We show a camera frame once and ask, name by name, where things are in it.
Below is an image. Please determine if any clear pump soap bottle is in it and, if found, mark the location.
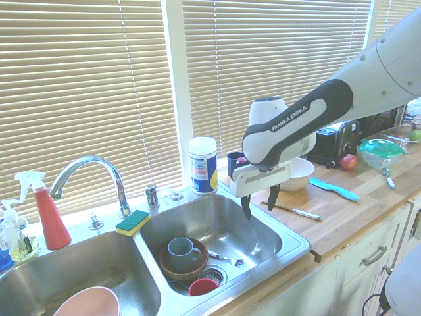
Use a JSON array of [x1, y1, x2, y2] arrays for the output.
[[1, 198, 40, 263]]

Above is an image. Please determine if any white sink sprayer cap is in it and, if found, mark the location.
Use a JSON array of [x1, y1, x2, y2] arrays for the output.
[[159, 186, 186, 203]]

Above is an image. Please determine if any large white bowl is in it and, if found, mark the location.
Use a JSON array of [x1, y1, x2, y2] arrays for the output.
[[279, 157, 316, 193]]

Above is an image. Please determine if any silver fork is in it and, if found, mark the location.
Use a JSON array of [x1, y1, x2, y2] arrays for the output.
[[207, 250, 246, 267]]

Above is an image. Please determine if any stainless steel double sink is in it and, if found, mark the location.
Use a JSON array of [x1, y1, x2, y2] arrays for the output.
[[0, 188, 313, 316]]

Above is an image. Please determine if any red cup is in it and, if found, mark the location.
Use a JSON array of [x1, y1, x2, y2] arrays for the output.
[[188, 277, 220, 298]]

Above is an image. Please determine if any chrome curved faucet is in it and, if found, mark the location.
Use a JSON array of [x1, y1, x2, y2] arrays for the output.
[[49, 155, 133, 219]]

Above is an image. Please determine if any clear glass baking dish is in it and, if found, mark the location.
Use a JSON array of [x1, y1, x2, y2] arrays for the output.
[[378, 122, 421, 154]]

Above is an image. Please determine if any green and yellow sponge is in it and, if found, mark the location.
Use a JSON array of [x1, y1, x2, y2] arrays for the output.
[[114, 209, 152, 238]]

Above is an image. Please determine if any black microwave oven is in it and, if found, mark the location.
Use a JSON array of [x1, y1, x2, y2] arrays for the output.
[[358, 104, 409, 140]]

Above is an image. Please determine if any chrome faucet knob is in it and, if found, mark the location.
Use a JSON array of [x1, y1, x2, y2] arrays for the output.
[[87, 213, 105, 232]]

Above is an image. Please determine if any grey mug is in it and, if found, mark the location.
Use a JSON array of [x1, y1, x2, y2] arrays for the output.
[[167, 236, 203, 272]]

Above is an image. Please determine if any black cable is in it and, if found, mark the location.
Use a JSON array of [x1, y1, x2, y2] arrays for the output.
[[361, 282, 393, 316]]

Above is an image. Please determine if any metal drain strainer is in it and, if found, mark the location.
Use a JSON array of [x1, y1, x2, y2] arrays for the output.
[[197, 264, 229, 288]]

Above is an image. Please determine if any black and silver toaster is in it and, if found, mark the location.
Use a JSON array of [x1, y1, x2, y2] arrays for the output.
[[307, 118, 363, 166]]

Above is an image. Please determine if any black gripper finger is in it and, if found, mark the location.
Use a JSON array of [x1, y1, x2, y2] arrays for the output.
[[239, 193, 253, 221], [266, 183, 281, 213]]

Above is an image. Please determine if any black mug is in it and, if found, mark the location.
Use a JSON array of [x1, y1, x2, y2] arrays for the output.
[[226, 151, 246, 180]]

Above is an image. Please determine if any white wipes canister blue label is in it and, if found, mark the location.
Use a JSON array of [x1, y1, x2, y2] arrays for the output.
[[187, 136, 219, 196]]

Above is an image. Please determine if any red spray bottle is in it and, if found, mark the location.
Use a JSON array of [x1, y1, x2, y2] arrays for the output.
[[13, 171, 73, 251]]

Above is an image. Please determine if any teal plastic serrated knife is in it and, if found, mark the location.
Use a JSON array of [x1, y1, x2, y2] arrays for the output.
[[308, 176, 362, 203]]

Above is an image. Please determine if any red apple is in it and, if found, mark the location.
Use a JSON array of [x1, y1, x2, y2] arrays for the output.
[[339, 153, 359, 171]]

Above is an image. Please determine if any silver table knife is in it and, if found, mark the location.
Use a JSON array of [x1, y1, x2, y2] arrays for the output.
[[261, 200, 324, 221]]

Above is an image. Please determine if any narrow beige window blind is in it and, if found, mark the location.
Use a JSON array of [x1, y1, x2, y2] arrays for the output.
[[374, 0, 416, 38]]

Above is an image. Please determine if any metal cabinet drawer handle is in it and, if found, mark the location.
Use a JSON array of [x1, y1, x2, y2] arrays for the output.
[[361, 244, 389, 267], [409, 209, 421, 238]]

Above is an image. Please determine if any brown wooden bowl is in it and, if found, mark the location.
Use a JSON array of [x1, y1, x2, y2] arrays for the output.
[[159, 237, 210, 282]]

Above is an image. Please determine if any teal lid plastic container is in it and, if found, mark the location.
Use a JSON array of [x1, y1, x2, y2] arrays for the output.
[[357, 138, 407, 170]]

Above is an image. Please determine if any blue liquid soap bottle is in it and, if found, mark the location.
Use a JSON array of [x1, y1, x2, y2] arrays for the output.
[[0, 210, 14, 271]]

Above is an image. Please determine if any pink bowl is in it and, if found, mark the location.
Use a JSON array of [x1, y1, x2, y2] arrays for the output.
[[52, 286, 122, 316]]

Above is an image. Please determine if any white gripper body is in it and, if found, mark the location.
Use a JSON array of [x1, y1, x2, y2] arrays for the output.
[[228, 160, 294, 199]]

